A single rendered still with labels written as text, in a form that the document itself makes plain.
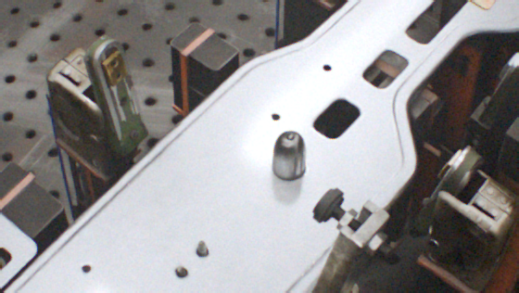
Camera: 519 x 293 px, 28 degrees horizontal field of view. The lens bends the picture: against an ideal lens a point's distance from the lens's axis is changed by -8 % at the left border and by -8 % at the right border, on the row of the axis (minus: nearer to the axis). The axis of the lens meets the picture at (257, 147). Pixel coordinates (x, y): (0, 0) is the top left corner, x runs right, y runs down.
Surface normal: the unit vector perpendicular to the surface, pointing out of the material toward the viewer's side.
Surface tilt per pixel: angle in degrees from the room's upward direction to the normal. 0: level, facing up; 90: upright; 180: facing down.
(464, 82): 90
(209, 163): 0
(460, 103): 90
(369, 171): 0
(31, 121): 0
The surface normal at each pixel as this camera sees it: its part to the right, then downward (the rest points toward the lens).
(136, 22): 0.01, -0.59
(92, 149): -0.64, 0.62
